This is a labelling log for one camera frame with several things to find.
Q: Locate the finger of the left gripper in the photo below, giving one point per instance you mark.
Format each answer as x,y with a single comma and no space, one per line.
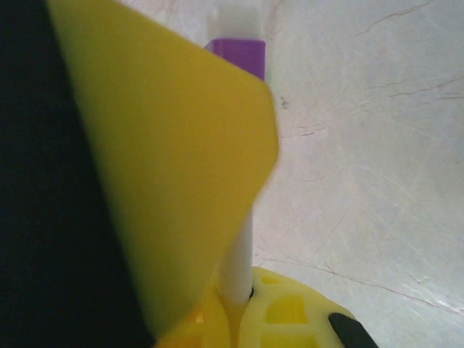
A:
163,145

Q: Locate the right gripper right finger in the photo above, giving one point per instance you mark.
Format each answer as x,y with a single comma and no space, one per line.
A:
290,326

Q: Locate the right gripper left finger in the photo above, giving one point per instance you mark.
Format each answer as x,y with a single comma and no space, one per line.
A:
203,330

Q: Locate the thin white pen purple cap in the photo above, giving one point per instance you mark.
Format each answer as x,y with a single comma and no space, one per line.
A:
239,261

